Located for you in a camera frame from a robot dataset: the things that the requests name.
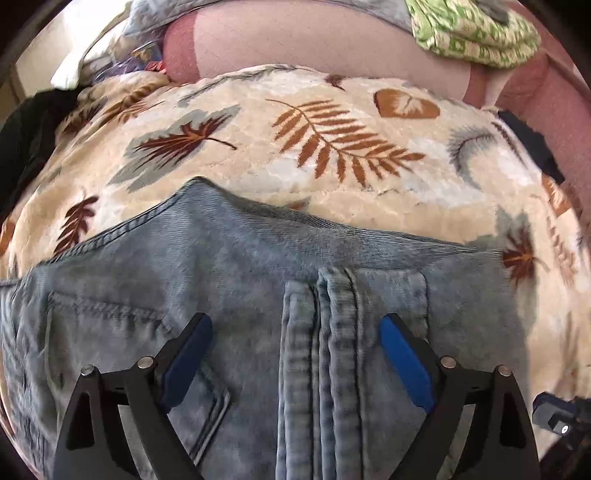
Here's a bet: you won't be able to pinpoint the leaf print blanket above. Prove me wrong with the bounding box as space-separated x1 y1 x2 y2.
0 64 591 416

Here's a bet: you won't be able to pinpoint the small grey cloth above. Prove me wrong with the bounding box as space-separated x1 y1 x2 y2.
475 0 511 24

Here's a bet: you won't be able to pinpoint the small black cloth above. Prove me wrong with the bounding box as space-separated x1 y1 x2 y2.
498 110 566 185

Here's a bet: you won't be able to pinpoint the green patterned blanket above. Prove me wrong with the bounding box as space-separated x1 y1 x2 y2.
405 0 542 70

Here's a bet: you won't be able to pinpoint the purple printed packet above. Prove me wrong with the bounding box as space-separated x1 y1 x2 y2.
95 39 169 84

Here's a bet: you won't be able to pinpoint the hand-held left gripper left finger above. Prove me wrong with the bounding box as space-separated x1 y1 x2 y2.
52 312 214 480

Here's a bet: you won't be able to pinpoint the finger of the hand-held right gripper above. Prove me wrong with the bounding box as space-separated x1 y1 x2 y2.
532 392 591 444

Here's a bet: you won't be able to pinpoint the white crumpled cloth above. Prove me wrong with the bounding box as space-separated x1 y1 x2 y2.
50 28 134 90

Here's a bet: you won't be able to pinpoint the grey-blue denim pants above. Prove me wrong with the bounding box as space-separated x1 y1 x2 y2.
0 176 532 480

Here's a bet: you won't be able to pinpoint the grey quilted pillow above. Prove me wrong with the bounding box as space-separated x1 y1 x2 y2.
124 0 411 51

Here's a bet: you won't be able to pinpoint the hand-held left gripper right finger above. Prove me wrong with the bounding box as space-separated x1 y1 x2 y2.
379 312 541 480

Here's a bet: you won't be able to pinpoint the black jacket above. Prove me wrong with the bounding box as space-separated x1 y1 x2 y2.
0 88 84 222

